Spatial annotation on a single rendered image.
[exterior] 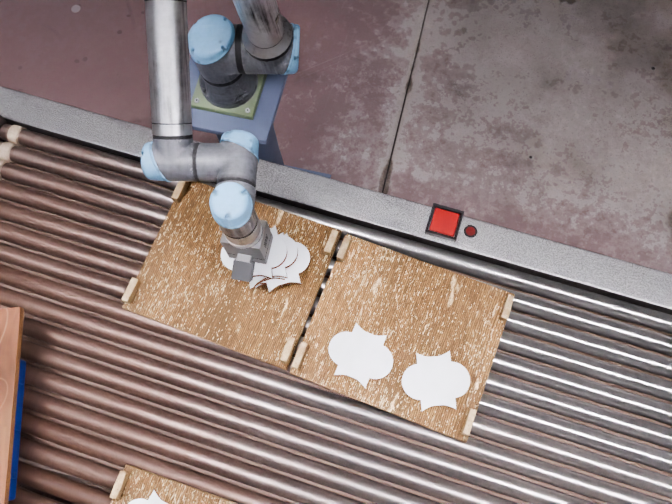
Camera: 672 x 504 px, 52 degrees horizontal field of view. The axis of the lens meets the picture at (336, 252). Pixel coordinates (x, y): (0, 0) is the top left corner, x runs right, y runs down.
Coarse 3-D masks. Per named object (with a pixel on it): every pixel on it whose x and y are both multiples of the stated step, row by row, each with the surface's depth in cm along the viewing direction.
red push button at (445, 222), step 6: (438, 210) 164; (444, 210) 164; (438, 216) 164; (444, 216) 164; (450, 216) 164; (456, 216) 164; (432, 222) 163; (438, 222) 163; (444, 222) 163; (450, 222) 163; (456, 222) 163; (432, 228) 163; (438, 228) 163; (444, 228) 163; (450, 228) 163; (444, 234) 163; (450, 234) 162
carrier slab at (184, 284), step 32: (192, 192) 167; (192, 224) 165; (288, 224) 164; (320, 224) 163; (160, 256) 162; (192, 256) 162; (320, 256) 161; (160, 288) 160; (192, 288) 160; (224, 288) 159; (288, 288) 159; (160, 320) 158; (192, 320) 157; (224, 320) 157; (256, 320) 157; (288, 320) 156; (256, 352) 154
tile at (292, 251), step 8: (272, 232) 157; (288, 240) 156; (288, 248) 156; (296, 248) 155; (288, 256) 155; (296, 256) 155; (288, 264) 154; (272, 272) 154; (280, 272) 154; (256, 280) 153
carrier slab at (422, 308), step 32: (352, 256) 161; (384, 256) 160; (352, 288) 158; (384, 288) 158; (416, 288) 158; (448, 288) 157; (480, 288) 157; (320, 320) 156; (352, 320) 156; (384, 320) 156; (416, 320) 155; (448, 320) 155; (480, 320) 155; (320, 352) 154; (416, 352) 153; (480, 352) 152; (320, 384) 152; (352, 384) 151; (384, 384) 151; (480, 384) 150; (416, 416) 149; (448, 416) 148
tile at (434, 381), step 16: (448, 352) 152; (416, 368) 151; (432, 368) 151; (448, 368) 150; (464, 368) 150; (416, 384) 150; (432, 384) 149; (448, 384) 149; (464, 384) 149; (432, 400) 148; (448, 400) 148
